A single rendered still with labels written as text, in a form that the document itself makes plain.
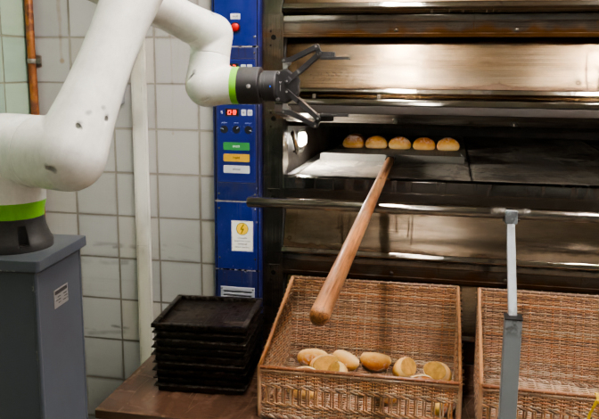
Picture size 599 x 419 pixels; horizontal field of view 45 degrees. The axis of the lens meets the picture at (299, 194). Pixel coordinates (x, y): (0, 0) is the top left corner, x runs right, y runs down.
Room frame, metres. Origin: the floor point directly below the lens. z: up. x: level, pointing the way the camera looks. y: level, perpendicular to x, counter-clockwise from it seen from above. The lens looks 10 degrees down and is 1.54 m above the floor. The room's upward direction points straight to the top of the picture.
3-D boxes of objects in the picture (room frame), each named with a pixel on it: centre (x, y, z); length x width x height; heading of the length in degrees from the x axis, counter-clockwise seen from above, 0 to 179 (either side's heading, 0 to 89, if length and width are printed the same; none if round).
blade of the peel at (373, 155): (2.93, -0.38, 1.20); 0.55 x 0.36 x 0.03; 80
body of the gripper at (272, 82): (1.80, 0.05, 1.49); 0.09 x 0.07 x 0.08; 79
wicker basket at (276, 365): (2.05, -0.20, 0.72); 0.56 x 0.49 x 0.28; 79
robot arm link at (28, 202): (1.33, 0.53, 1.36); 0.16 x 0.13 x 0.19; 59
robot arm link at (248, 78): (1.82, 0.12, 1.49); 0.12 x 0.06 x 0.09; 169
